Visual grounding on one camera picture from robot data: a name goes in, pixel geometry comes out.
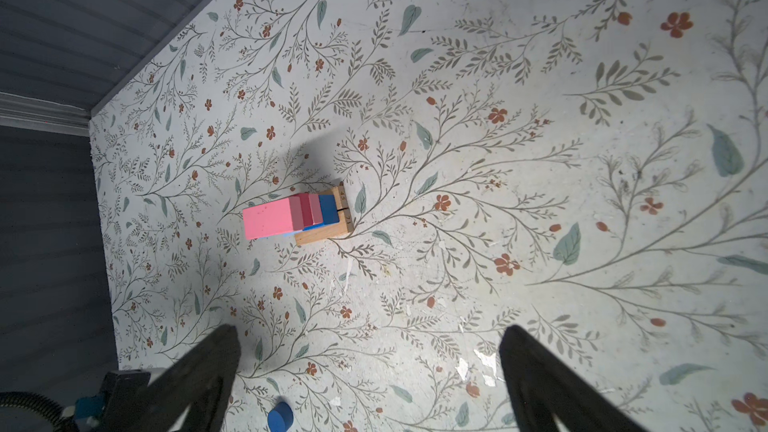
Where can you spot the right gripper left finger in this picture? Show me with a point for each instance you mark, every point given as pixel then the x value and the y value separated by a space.
pixel 197 387

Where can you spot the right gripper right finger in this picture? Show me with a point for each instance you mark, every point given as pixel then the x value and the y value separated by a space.
pixel 545 393

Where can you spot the dark blue round block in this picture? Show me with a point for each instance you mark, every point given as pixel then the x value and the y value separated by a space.
pixel 280 418

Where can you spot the magenta cube block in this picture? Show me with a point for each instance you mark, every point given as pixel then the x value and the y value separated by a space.
pixel 306 210

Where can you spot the blue cube block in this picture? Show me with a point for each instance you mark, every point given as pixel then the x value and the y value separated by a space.
pixel 328 209

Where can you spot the natural wood plank block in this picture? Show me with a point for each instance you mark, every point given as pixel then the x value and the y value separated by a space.
pixel 340 197

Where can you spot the light pink rectangular block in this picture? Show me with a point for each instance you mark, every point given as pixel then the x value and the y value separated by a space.
pixel 315 209

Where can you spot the floral patterned table mat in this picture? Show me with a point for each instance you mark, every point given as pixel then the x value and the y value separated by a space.
pixel 594 171

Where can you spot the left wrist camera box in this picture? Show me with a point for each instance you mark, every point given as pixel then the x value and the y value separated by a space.
pixel 116 389

